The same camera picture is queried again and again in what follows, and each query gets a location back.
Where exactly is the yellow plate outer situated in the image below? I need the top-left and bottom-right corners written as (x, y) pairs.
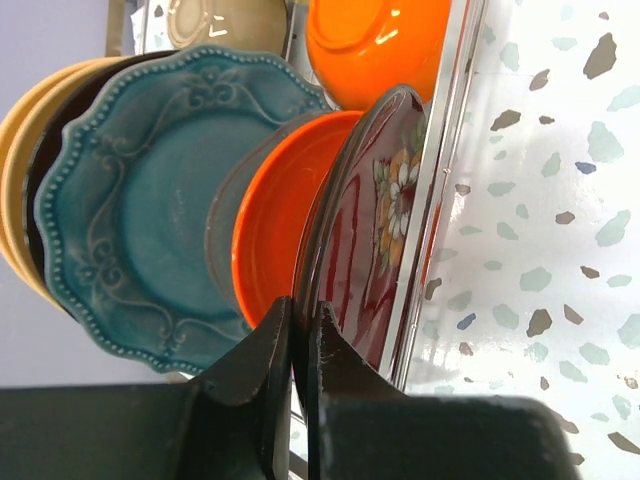
top-left (0, 56), bottom-right (126, 316)

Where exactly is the orange plate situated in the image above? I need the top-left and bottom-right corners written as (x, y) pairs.
top-left (231, 110), bottom-right (363, 329)

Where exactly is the beige small plate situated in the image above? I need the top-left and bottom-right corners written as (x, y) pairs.
top-left (167, 0), bottom-right (288, 55)

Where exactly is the yellow plate inner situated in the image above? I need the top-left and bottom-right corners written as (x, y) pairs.
top-left (2, 62), bottom-right (136, 316)

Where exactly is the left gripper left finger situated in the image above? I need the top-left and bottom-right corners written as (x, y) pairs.
top-left (1, 297), bottom-right (291, 479)

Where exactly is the red floral plate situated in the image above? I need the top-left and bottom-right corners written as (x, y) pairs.
top-left (293, 85), bottom-right (427, 369)

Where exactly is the orange ceramic bowl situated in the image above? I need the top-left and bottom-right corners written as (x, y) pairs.
top-left (306, 0), bottom-right (451, 110)

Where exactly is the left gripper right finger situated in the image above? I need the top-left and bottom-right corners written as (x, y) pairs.
top-left (307, 303), bottom-right (579, 479)

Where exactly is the dark brown beige plate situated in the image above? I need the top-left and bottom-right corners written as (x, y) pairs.
top-left (4, 50), bottom-right (172, 303)

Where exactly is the clear glass plate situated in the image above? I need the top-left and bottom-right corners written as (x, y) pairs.
top-left (204, 109), bottom-right (332, 313)

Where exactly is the yellow plate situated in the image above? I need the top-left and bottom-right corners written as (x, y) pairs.
top-left (2, 62), bottom-right (136, 316)
top-left (0, 56), bottom-right (126, 316)

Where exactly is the chrome wire dish rack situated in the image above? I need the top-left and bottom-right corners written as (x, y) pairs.
top-left (104, 0), bottom-right (489, 480)

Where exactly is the teal embossed plate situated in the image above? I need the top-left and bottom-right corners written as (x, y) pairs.
top-left (34, 45), bottom-right (327, 375)

